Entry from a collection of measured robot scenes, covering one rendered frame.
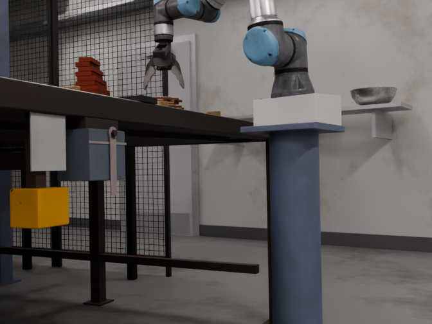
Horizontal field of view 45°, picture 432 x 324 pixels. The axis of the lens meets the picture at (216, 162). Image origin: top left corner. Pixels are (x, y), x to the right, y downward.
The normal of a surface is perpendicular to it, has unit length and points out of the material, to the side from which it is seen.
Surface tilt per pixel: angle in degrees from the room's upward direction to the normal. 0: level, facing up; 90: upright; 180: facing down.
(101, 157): 90
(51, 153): 90
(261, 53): 101
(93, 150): 90
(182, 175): 90
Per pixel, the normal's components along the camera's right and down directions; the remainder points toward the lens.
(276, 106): -0.56, 0.00
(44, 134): 0.90, -0.02
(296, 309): -0.20, 0.00
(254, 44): -0.61, 0.21
